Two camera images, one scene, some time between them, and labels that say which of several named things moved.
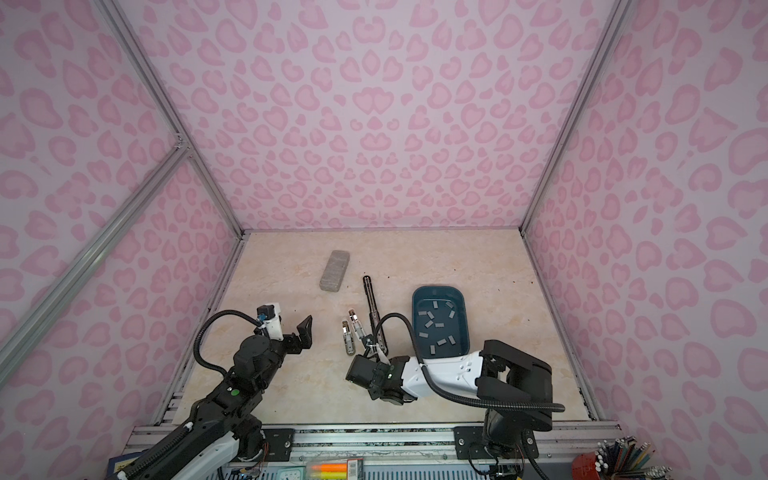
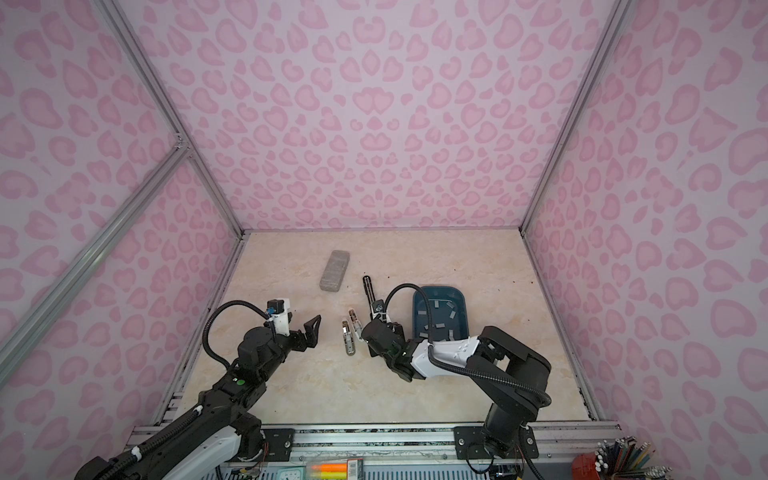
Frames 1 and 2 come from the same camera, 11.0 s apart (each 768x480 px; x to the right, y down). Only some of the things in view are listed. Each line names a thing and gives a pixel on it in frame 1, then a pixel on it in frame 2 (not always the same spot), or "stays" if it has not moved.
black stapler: [375, 314] stays
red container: [584, 467] stays
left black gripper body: [279, 350] stays
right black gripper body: [376, 393] -> [374, 353]
